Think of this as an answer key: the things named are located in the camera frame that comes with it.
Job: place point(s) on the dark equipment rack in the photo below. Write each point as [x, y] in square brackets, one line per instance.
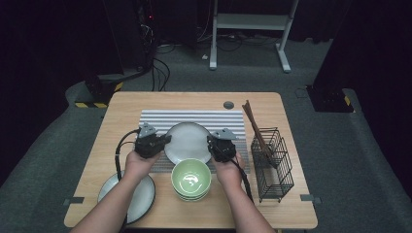
[149, 19]

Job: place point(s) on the brown white striped placemat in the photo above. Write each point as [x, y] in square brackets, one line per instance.
[226, 123]

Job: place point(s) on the grey round table grommet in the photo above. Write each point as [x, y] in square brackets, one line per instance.
[228, 105]

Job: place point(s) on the person's left hand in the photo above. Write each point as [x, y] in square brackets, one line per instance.
[139, 168]

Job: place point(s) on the black stand base yellow stripes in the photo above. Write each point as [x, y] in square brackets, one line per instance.
[97, 90]
[327, 100]

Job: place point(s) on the black curtain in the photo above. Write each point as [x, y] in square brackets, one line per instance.
[48, 64]
[372, 48]

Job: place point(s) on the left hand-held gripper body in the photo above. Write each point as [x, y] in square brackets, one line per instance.
[147, 144]

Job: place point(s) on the person's right hand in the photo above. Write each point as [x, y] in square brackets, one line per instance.
[230, 174]

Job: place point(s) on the bundle of brown chopsticks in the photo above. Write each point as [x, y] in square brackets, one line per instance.
[256, 127]

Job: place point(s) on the white plate with dark rim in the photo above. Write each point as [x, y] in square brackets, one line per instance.
[188, 142]
[142, 200]

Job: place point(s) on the white metal stand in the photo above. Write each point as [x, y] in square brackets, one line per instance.
[249, 22]

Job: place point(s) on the small white plug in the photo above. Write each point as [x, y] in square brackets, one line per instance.
[204, 57]

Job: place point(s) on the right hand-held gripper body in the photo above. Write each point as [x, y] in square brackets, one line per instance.
[223, 149]

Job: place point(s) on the grey table bracket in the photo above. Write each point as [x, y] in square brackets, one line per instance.
[310, 198]
[74, 201]

